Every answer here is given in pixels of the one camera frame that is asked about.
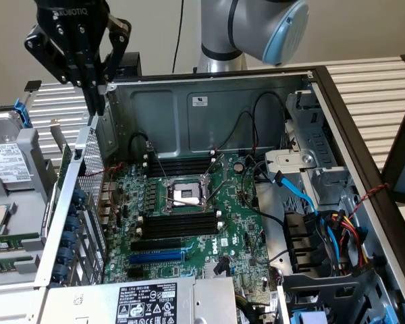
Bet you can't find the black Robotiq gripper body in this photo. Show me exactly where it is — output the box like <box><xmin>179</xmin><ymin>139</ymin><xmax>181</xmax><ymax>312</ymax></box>
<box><xmin>32</xmin><ymin>0</ymin><xmax>111</xmax><ymax>57</ymax></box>

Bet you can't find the black RAM slot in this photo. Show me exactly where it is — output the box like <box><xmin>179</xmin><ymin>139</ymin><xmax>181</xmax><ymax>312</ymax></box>
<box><xmin>143</xmin><ymin>154</ymin><xmax>217</xmax><ymax>163</ymax></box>
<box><xmin>138</xmin><ymin>211</ymin><xmax>223</xmax><ymax>224</ymax></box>
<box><xmin>144</xmin><ymin>159</ymin><xmax>216</xmax><ymax>168</ymax></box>
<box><xmin>138</xmin><ymin>217</ymin><xmax>223</xmax><ymax>230</ymax></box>
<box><xmin>136</xmin><ymin>228</ymin><xmax>221</xmax><ymax>242</ymax></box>
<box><xmin>145</xmin><ymin>168</ymin><xmax>214</xmax><ymax>178</ymax></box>
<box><xmin>137</xmin><ymin>222</ymin><xmax>222</xmax><ymax>236</ymax></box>
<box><xmin>144</xmin><ymin>163</ymin><xmax>215</xmax><ymax>173</ymax></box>

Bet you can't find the green RAM stick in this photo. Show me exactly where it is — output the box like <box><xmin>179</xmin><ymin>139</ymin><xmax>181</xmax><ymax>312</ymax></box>
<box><xmin>0</xmin><ymin>259</ymin><xmax>21</xmax><ymax>275</ymax></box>
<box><xmin>0</xmin><ymin>238</ymin><xmax>25</xmax><ymax>252</ymax></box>

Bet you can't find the black box behind case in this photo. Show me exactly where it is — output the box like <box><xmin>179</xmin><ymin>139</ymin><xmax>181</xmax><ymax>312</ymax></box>
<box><xmin>115</xmin><ymin>52</ymin><xmax>143</xmax><ymax>78</ymax></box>

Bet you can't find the open grey PC case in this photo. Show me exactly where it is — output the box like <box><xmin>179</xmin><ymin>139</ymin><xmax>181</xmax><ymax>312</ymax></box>
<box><xmin>33</xmin><ymin>63</ymin><xmax>405</xmax><ymax>324</ymax></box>

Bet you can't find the metal CPU socket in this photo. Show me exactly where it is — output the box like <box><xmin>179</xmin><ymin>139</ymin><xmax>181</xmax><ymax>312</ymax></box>
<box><xmin>157</xmin><ymin>174</ymin><xmax>214</xmax><ymax>215</ymax></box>

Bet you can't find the thin metal locking lever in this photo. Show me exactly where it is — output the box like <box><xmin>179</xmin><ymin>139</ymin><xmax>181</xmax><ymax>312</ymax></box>
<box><xmin>161</xmin><ymin>197</ymin><xmax>205</xmax><ymax>207</ymax></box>

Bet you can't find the long black expansion slot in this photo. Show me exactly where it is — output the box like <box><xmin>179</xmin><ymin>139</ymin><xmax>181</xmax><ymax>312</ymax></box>
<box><xmin>130</xmin><ymin>237</ymin><xmax>183</xmax><ymax>252</ymax></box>

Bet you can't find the green Dell motherboard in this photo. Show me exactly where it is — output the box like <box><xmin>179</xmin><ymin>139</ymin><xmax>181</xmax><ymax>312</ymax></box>
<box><xmin>103</xmin><ymin>151</ymin><xmax>284</xmax><ymax>291</ymax></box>

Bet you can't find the blue expansion slot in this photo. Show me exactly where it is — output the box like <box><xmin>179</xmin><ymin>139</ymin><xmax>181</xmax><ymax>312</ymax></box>
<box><xmin>128</xmin><ymin>251</ymin><xmax>185</xmax><ymax>265</ymax></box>

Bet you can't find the grey metal disk bay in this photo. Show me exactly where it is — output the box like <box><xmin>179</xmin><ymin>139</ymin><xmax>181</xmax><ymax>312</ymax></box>
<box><xmin>265</xmin><ymin>90</ymin><xmax>354</xmax><ymax>207</ymax></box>

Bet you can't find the silver chipset heatsink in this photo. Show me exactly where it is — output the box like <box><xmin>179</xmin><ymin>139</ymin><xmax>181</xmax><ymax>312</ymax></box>
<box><xmin>203</xmin><ymin>259</ymin><xmax>231</xmax><ymax>278</ymax></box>

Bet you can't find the grey power supply with label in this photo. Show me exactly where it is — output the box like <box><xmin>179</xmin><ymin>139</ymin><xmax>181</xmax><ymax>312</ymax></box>
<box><xmin>45</xmin><ymin>275</ymin><xmax>238</xmax><ymax>324</ymax></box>

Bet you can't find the dark case side panel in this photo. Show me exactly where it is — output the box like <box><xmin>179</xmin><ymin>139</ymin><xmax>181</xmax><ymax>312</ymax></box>
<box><xmin>380</xmin><ymin>99</ymin><xmax>405</xmax><ymax>205</ymax></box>

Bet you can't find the thin black hanging cable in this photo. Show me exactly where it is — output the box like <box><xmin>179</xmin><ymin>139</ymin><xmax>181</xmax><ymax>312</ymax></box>
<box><xmin>171</xmin><ymin>0</ymin><xmax>186</xmax><ymax>74</ymax></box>

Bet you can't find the silver hard disk, blue bracket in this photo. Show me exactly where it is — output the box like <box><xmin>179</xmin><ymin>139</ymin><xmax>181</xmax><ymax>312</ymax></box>
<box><xmin>0</xmin><ymin>97</ymin><xmax>34</xmax><ymax>192</ymax></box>

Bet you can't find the green graphics card, metal bracket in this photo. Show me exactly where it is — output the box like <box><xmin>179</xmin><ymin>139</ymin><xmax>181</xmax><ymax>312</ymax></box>
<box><xmin>45</xmin><ymin>117</ymin><xmax>74</xmax><ymax>239</ymax></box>

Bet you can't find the black looped wire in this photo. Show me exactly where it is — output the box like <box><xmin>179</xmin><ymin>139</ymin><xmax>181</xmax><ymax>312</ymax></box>
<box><xmin>228</xmin><ymin>90</ymin><xmax>288</xmax><ymax>153</ymax></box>

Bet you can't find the light blue SATA wire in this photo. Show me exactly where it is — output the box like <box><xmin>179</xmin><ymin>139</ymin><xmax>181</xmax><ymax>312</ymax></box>
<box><xmin>273</xmin><ymin>170</ymin><xmax>342</xmax><ymax>252</ymax></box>

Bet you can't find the red black twisted wire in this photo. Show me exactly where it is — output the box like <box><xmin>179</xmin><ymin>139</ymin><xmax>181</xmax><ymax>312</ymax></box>
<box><xmin>350</xmin><ymin>182</ymin><xmax>391</xmax><ymax>219</ymax></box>

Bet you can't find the multicolour power wire bundle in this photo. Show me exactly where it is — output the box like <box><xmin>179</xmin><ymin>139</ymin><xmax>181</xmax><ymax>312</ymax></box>
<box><xmin>319</xmin><ymin>208</ymin><xmax>373</xmax><ymax>276</ymax></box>

